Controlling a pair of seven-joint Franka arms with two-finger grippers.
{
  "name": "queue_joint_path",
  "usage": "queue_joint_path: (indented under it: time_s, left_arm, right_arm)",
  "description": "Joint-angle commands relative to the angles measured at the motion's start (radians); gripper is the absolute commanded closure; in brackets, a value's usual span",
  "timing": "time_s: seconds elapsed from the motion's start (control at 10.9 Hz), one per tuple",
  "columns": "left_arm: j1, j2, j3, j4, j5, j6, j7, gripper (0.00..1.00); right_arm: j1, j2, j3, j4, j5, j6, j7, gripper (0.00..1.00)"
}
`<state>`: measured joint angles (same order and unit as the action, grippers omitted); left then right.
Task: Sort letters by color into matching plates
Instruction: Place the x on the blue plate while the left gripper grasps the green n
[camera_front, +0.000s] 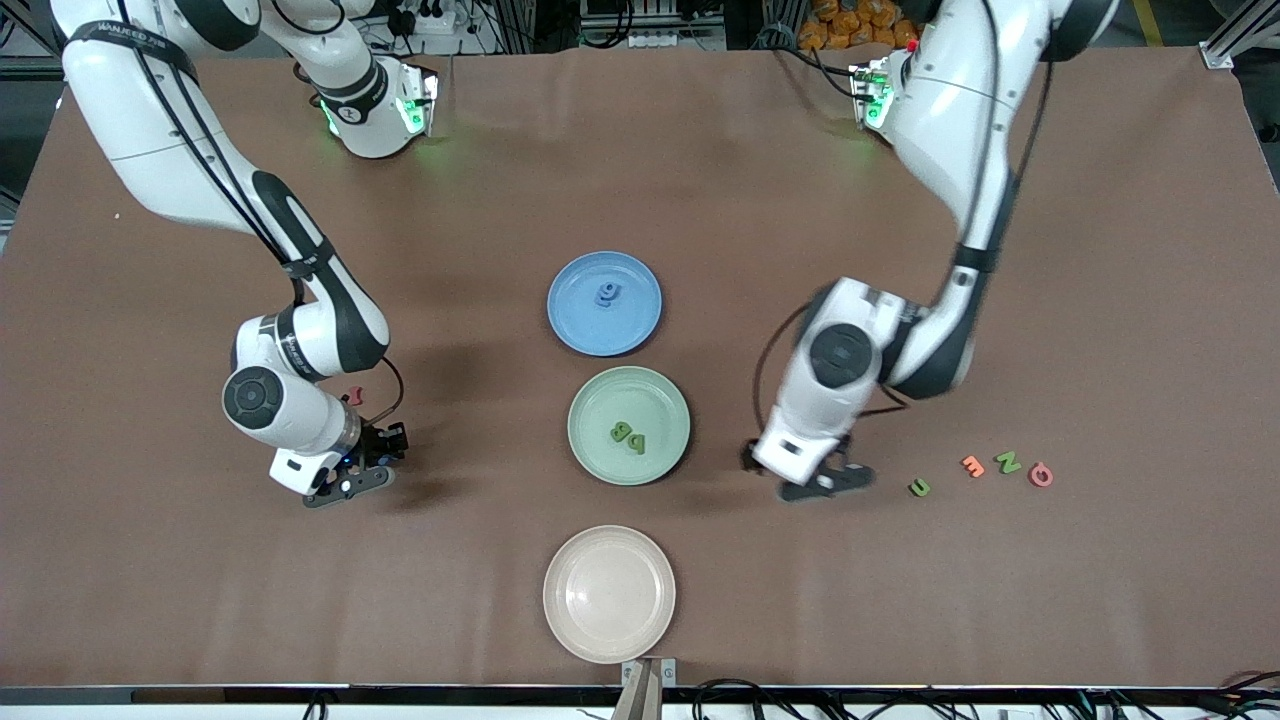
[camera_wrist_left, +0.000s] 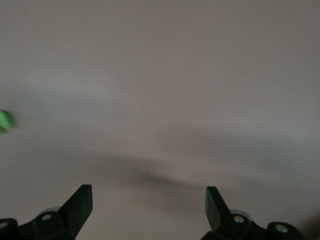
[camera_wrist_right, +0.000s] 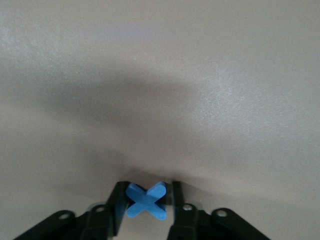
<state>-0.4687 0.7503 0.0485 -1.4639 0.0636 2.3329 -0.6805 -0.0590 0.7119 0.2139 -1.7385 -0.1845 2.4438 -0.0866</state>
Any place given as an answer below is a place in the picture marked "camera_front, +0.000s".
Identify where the brown table cover sheet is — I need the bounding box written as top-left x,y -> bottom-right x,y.
0,45 -> 1280,691

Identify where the green plate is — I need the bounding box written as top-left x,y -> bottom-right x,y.
566,365 -> 692,487

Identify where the blue plate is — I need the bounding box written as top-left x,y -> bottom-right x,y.
546,250 -> 664,358

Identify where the beige plate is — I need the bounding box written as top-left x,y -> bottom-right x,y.
542,524 -> 677,665

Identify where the white power strip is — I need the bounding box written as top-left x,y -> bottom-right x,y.
580,0 -> 726,51
395,0 -> 459,39

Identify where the bag of orange packets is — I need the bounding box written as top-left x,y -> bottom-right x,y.
798,0 -> 926,53

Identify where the silver table edge rail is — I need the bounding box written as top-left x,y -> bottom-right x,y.
0,684 -> 1280,720

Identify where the grey metal edge bracket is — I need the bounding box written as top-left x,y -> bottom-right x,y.
621,657 -> 679,691

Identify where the tan post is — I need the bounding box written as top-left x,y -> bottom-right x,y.
610,665 -> 663,720

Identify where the aluminium frame profile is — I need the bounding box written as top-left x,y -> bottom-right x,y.
0,0 -> 71,83
1198,0 -> 1280,73

